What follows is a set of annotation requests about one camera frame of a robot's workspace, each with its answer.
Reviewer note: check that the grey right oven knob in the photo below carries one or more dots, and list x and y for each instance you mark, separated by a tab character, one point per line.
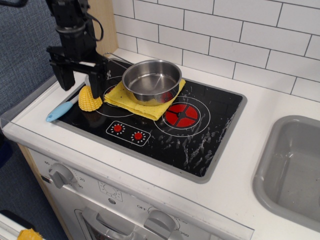
160	224

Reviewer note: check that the stainless steel pan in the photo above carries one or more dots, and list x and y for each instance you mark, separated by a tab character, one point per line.
150	79

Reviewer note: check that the yellow folded cloth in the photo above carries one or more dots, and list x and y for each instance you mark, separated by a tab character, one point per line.
119	96

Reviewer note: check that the wooden side post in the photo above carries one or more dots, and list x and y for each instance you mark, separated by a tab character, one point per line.
103	11

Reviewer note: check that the grey sink basin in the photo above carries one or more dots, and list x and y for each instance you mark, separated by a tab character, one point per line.
287	180

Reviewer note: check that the grey oven knob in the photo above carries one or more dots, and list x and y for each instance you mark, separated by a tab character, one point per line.
160	224
60	175

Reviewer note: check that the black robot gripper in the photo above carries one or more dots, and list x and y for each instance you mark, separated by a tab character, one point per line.
78	52

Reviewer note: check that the white toy oven front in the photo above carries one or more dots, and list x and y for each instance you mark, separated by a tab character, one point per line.
94	210

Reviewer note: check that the yellow toy corn piece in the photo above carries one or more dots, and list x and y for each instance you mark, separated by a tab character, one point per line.
86	101

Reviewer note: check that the grey left oven knob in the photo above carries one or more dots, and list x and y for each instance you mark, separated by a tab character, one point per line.
60	175

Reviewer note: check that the white spoon blue handle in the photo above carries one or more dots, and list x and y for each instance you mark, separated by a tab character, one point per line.
62	109

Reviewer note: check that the yellow object bottom left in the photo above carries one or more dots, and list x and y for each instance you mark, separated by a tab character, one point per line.
29	234

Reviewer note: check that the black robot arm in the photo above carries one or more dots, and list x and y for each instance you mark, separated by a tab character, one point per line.
72	14

